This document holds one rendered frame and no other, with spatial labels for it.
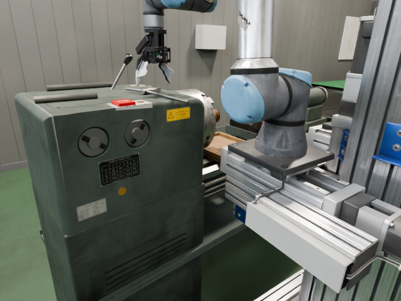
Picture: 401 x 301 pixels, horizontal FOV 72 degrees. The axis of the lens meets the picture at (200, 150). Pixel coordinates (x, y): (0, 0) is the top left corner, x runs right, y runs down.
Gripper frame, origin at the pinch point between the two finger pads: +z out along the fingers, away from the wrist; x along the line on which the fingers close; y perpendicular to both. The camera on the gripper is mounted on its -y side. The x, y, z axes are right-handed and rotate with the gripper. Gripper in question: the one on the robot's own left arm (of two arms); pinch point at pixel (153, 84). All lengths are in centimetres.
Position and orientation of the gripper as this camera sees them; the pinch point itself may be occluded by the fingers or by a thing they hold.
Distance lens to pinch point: 114.0
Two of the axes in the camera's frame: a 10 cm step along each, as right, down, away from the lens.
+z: -0.2, 9.3, 3.6
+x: 7.6, -2.2, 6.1
